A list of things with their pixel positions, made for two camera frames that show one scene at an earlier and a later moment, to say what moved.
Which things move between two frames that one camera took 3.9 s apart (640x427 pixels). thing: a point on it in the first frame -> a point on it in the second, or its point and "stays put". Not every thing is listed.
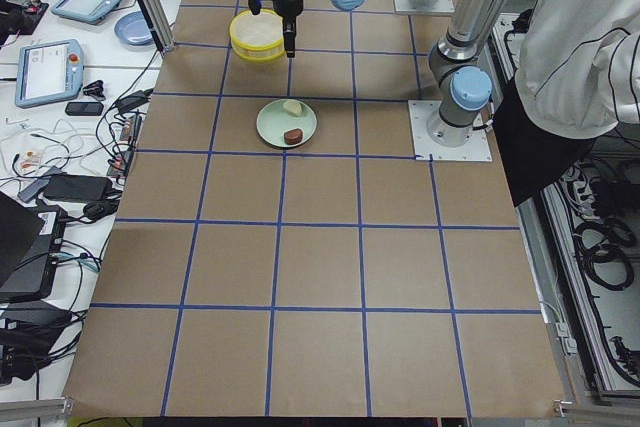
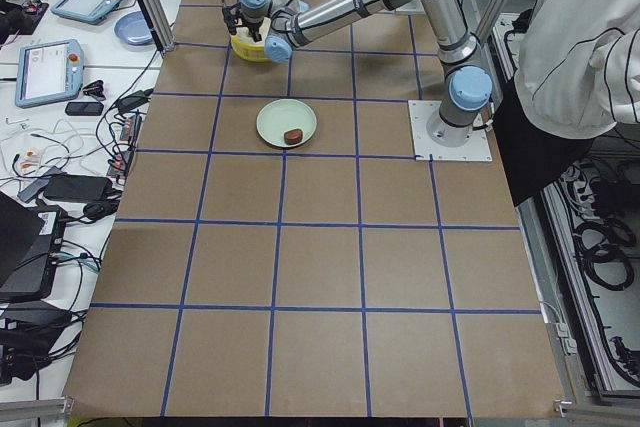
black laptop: x=30 y=240 stays put
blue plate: x=134 y=28 stays put
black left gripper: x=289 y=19 -> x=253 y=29
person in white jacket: x=579 y=65 stays put
